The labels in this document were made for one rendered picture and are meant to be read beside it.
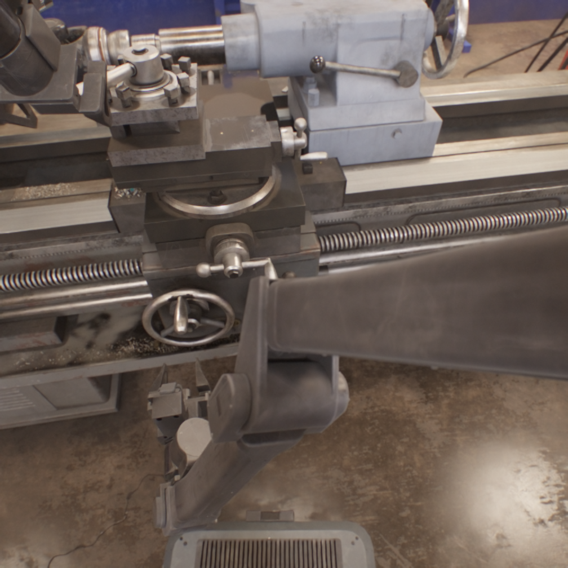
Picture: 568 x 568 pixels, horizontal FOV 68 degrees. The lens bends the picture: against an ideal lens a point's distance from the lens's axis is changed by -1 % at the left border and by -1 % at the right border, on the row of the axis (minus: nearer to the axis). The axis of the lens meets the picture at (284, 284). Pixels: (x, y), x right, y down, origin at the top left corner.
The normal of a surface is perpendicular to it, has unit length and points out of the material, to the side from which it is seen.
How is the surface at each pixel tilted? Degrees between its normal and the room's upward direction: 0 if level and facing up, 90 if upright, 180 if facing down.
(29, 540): 0
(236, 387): 23
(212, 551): 0
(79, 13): 90
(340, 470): 0
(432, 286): 66
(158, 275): 90
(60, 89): 30
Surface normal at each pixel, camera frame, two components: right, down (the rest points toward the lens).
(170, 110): 0.13, 0.76
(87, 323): -0.01, -0.64
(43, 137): 0.11, 0.14
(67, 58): 0.00, -0.17
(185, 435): 0.37, -0.64
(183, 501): -0.83, -0.11
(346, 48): 0.15, 0.58
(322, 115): 0.14, 0.36
